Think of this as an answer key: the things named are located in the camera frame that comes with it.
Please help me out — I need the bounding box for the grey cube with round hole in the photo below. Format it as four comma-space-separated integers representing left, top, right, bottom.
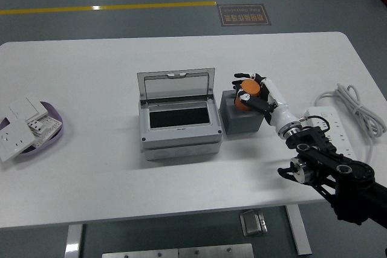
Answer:
218, 89, 266, 135

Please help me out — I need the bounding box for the grey plastic enclosure box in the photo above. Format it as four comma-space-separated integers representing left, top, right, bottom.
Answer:
138, 97, 224, 162

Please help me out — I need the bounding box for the robot right hand white black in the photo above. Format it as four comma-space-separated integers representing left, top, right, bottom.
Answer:
232, 73, 301, 135

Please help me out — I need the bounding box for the small white socket module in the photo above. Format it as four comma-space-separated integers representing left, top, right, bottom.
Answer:
27, 118, 46, 137

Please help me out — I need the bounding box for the white power strip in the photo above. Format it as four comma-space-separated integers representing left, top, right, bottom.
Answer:
304, 106, 363, 159

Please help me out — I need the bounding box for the white wall switch plate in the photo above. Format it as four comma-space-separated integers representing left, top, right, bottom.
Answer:
7, 96, 50, 123

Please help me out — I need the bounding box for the white power cable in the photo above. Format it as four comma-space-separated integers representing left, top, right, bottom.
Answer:
314, 83, 387, 164

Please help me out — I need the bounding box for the purple tray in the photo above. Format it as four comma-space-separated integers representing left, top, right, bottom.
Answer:
0, 100, 65, 159

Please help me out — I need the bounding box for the white table leg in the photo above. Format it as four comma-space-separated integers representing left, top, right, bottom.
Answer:
285, 205, 313, 256
63, 224, 84, 258

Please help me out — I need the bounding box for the dark floor sign orange text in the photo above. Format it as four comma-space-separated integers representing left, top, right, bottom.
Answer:
217, 4, 272, 27

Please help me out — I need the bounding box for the metal base plate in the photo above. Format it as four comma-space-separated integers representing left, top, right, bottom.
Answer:
178, 243, 255, 258
102, 248, 180, 258

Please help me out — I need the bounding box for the yellow floor line tape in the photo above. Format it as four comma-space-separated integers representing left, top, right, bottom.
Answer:
0, 0, 217, 16

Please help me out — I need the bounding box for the metal floor box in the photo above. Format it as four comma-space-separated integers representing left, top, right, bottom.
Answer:
239, 209, 269, 237

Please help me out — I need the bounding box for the smoky transparent box lid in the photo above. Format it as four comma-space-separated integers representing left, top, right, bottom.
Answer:
136, 68, 216, 105

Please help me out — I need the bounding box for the white wall socket plate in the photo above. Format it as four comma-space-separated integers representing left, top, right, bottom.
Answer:
0, 116, 36, 163

